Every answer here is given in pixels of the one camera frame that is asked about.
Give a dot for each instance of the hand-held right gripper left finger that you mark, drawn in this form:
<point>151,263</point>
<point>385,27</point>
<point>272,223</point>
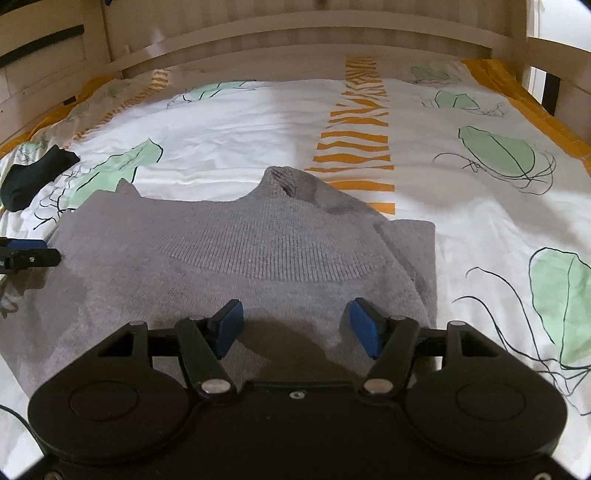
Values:
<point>229,327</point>

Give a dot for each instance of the pale wooden bed frame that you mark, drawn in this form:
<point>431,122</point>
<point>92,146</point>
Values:
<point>277,27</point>

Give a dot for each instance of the grey knit sweater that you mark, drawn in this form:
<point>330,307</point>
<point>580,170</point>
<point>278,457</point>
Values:
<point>231,240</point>

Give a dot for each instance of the leaf print duvet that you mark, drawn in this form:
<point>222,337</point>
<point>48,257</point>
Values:
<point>258,124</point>

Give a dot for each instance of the dark cloth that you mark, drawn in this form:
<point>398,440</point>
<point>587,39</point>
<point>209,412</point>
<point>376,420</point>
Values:
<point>32,177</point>

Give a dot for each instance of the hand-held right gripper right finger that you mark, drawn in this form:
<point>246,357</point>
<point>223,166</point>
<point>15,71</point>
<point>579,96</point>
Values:
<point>366,327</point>

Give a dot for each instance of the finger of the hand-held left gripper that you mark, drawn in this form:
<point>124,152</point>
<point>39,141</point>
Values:
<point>27,257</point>

